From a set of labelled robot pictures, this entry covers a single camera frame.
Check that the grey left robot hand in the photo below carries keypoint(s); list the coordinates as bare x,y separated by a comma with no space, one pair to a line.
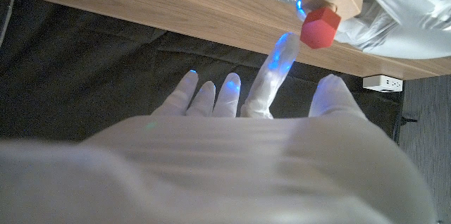
387,19

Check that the white power strip box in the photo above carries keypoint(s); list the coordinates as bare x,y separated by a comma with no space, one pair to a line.
383,83

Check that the red-headed wooden screw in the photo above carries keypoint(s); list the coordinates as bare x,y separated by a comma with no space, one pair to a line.
319,28

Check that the black backdrop curtain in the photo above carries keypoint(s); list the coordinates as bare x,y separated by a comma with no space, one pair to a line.
141,76

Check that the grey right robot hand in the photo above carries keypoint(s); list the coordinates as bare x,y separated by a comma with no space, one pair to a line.
229,167

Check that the dark grey door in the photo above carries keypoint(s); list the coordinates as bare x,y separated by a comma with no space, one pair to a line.
428,146

